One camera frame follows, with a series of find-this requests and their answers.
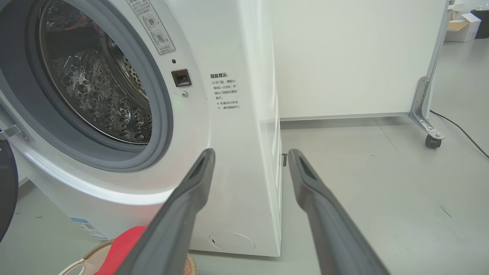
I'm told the cream perforated laundry basket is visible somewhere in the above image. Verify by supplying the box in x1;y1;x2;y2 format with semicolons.
57;239;197;275

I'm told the cardboard box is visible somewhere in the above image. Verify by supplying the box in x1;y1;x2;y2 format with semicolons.
445;13;481;42

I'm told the black bin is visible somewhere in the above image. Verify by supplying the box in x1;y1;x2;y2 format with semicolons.
472;10;489;39

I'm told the black door latch socket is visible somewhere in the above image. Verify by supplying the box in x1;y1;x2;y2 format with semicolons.
171;69;192;87

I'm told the stainless steel washing machine drum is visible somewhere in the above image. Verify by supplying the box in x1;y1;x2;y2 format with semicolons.
38;0;153;145

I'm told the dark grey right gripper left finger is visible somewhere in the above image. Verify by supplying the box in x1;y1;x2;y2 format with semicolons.
115;148;216;275

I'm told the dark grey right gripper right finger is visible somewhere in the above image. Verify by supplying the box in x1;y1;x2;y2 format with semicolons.
287;149;390;275

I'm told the printed warning text label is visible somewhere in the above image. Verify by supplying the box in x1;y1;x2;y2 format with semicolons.
209;72;241;111

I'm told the round filter cover flap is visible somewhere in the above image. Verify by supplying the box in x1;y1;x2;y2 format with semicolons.
209;231;256;252

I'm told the round black glass washer door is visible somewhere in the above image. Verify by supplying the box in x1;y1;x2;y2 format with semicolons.
0;139;19;243

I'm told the blue energy label sticker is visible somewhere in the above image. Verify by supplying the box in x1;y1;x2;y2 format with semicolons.
71;218;107;241

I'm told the red garment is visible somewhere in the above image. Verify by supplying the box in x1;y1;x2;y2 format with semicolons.
94;226;147;275

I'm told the white front-load washing machine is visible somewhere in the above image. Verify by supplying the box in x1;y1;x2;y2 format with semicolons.
0;0;283;257

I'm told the black floor cable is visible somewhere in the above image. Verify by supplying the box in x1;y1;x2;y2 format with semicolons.
430;110;489;159

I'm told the grey caution pictogram sticker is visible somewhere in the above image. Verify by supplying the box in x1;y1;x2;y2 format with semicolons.
126;0;176;55

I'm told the white partition panel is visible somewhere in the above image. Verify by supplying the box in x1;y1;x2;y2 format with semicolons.
267;0;451;122

